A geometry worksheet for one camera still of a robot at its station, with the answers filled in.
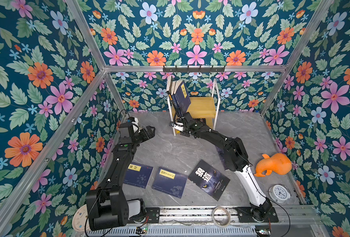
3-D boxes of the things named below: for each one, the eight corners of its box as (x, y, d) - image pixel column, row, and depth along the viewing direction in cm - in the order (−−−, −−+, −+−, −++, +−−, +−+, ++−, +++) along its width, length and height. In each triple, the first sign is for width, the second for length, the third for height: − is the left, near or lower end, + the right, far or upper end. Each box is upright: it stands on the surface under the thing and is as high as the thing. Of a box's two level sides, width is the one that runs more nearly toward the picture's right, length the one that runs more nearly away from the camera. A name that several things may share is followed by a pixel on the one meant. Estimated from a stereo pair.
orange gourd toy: (255, 176, 88) (261, 171, 81) (249, 157, 95) (254, 151, 89) (288, 176, 88) (296, 171, 81) (280, 158, 95) (286, 151, 89)
